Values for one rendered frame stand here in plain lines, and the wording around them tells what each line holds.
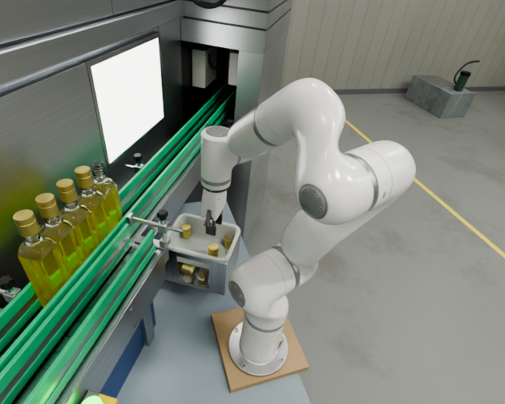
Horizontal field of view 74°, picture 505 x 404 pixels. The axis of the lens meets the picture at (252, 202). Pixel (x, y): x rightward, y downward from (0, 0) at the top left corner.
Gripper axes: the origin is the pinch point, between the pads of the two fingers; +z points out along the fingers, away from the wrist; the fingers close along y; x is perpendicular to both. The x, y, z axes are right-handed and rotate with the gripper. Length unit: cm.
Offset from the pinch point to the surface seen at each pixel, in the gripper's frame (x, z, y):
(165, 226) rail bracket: -10.3, -5.5, 11.6
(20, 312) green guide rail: -29, -1, 44
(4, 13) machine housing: -41, -54, 13
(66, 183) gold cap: -25.4, -24.9, 25.5
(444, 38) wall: 178, 23, -563
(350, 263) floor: 69, 108, -109
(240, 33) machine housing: -17, -39, -73
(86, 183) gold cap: -24.7, -22.1, 20.6
